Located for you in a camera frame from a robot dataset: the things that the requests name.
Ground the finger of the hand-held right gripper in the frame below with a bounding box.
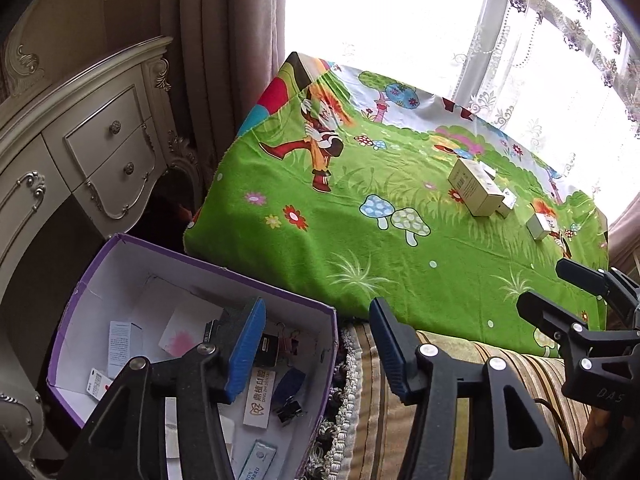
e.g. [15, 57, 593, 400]
[556, 258, 640, 329]
[516, 289, 599, 362]

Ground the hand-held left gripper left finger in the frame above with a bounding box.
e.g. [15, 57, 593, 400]
[57, 297, 267, 480]

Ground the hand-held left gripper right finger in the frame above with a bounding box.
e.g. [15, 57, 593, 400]
[368, 297, 574, 480]

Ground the pink binder clip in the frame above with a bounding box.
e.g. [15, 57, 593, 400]
[272, 324, 304, 356]

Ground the white label card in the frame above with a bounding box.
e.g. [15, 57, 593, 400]
[243, 365, 277, 429]

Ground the dark blue carton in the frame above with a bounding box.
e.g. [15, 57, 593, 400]
[272, 367, 307, 404]

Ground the black binder clip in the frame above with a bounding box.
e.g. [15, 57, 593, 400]
[273, 395, 307, 426]

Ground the teal patterned long carton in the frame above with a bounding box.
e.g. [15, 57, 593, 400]
[237, 438, 279, 480]

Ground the purple cardboard box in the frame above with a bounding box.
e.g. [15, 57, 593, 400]
[46, 233, 340, 480]

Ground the person's right hand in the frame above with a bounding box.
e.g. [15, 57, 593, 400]
[582, 404, 640, 461]

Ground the beige drape curtain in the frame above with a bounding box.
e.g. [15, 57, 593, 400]
[606, 192, 640, 273]
[160, 0, 292, 211]

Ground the white paper with pink stain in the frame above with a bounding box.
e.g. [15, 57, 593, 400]
[158, 304, 221, 361]

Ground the white cube carton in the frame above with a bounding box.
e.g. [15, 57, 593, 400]
[526, 212, 551, 242]

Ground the white printed flat packet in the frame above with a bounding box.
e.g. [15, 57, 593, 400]
[497, 187, 518, 219]

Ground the green cartoon printed tablecloth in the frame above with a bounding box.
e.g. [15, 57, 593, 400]
[182, 51, 610, 356]

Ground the white carton with fine print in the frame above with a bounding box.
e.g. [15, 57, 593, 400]
[108, 320, 145, 379]

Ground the tall beige carton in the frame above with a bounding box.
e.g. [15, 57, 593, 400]
[447, 158, 505, 217]

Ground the small white red-marked carton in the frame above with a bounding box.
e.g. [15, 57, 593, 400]
[85, 367, 114, 401]

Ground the white dresser drawer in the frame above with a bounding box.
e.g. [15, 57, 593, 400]
[86, 124, 157, 220]
[64, 86, 152, 177]

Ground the white ornate dresser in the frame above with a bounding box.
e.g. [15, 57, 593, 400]
[0, 35, 201, 466]

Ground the black cable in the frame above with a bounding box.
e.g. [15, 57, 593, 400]
[534, 396, 587, 467]

